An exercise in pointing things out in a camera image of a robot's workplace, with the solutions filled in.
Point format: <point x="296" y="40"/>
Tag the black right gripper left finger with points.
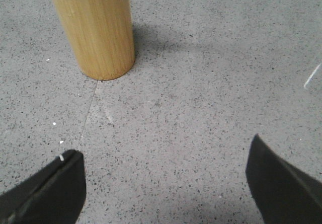
<point x="55" y="194"/>

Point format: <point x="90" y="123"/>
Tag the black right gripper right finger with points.
<point x="282" y="192"/>

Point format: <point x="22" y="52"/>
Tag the bamboo wooden cylinder holder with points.
<point x="100" y="34"/>

